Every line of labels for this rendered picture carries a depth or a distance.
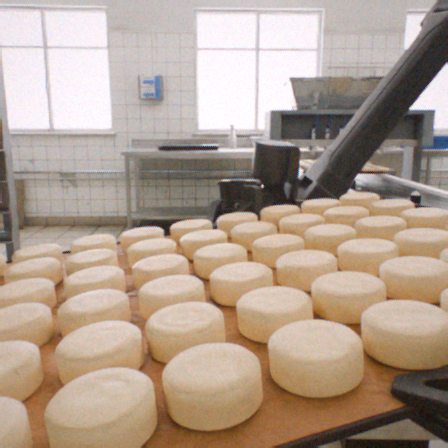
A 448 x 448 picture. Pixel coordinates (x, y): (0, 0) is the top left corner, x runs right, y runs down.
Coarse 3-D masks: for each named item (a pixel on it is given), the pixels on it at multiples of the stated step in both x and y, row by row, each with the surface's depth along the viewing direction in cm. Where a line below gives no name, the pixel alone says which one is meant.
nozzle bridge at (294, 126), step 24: (264, 120) 224; (288, 120) 206; (312, 120) 206; (336, 120) 205; (408, 120) 205; (432, 120) 197; (312, 144) 203; (384, 144) 202; (408, 144) 202; (432, 144) 199; (408, 168) 216
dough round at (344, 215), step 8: (336, 208) 53; (344, 208) 53; (352, 208) 53; (360, 208) 52; (328, 216) 51; (336, 216) 50; (344, 216) 50; (352, 216) 50; (360, 216) 50; (368, 216) 51; (344, 224) 50; (352, 224) 50
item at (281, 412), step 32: (64, 256) 53; (64, 288) 42; (128, 288) 40; (224, 320) 32; (256, 352) 27; (160, 384) 25; (384, 384) 23; (32, 416) 24; (160, 416) 22; (256, 416) 22; (288, 416) 22; (320, 416) 21; (352, 416) 21
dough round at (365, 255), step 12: (348, 240) 41; (360, 240) 40; (372, 240) 40; (384, 240) 40; (348, 252) 38; (360, 252) 37; (372, 252) 37; (384, 252) 37; (396, 252) 37; (348, 264) 38; (360, 264) 37; (372, 264) 36
